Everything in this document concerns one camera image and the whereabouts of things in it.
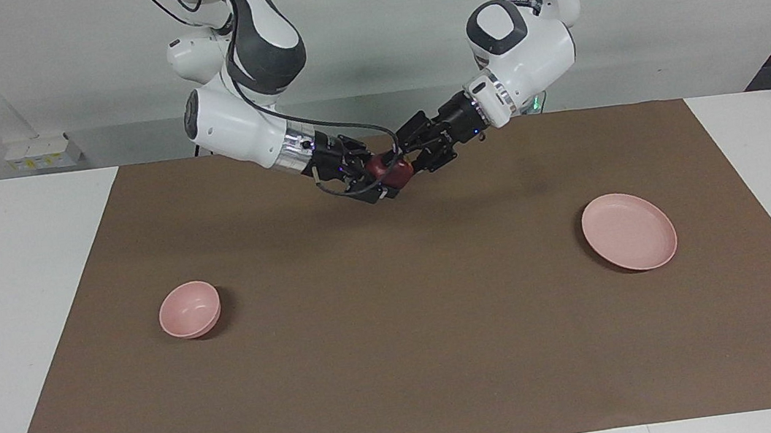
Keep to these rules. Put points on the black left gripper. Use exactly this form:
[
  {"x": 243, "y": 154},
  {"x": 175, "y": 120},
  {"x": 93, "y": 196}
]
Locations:
[{"x": 451, "y": 124}]

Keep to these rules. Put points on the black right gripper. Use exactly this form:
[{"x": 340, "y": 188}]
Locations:
[{"x": 334, "y": 156}]

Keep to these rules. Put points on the red apple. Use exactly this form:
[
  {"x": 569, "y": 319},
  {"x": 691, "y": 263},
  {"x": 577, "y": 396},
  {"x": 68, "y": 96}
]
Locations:
[{"x": 387, "y": 172}]

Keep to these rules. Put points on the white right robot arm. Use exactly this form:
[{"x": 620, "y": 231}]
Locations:
[{"x": 234, "y": 125}]

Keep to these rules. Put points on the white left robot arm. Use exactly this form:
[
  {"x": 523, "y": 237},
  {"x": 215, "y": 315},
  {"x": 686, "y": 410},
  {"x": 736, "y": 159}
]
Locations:
[{"x": 528, "y": 59}]

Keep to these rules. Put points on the pink plate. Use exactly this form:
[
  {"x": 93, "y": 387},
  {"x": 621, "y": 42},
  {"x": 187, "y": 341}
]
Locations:
[{"x": 628, "y": 231}]

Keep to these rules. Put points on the pink bowl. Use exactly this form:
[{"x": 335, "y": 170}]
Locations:
[{"x": 189, "y": 310}]

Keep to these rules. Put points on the brown table mat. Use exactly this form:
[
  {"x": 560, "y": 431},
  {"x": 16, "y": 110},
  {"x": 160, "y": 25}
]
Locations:
[{"x": 400, "y": 332}]

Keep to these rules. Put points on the white power strip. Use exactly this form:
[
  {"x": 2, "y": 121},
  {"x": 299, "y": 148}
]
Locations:
[{"x": 39, "y": 154}]

